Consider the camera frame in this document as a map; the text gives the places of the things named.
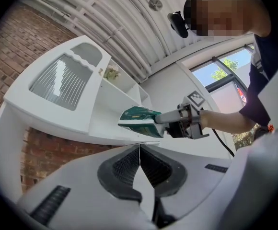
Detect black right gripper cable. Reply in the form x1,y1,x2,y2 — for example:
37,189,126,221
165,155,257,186
210,127,236,158

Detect green tissues pack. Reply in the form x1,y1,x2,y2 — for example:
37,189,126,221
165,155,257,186
117,106,165,139

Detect person's black shirt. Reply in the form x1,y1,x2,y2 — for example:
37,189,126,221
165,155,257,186
239,34,278,129

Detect window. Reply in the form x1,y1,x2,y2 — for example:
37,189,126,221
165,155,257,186
188,46,255,106

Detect ribbed glass cabinet door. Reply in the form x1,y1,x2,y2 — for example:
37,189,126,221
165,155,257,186
28,42,104,112

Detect round ceiling fixture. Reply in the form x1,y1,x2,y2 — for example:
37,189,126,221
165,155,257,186
149,0,163,12

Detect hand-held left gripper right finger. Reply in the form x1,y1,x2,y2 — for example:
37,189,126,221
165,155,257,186
139,129,278,230

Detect white ceiling pipes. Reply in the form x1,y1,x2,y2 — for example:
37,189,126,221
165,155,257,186
23,0,192,82

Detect white desk with drawers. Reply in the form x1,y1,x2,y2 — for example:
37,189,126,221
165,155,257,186
0,34,234,204

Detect person's right forearm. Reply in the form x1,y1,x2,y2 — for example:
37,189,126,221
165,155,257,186
199,109,255,132

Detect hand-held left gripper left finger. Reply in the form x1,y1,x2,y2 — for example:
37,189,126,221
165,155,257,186
16,144,154,230

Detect black head-mounted camera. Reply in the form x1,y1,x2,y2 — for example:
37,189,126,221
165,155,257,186
167,11,190,39

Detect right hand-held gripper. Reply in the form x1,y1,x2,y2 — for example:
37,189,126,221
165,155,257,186
154,90,211,140

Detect person's head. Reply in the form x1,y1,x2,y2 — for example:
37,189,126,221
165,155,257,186
183,0,272,38

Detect white artificial flowers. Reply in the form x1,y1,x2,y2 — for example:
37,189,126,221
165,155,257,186
103,64,121,81

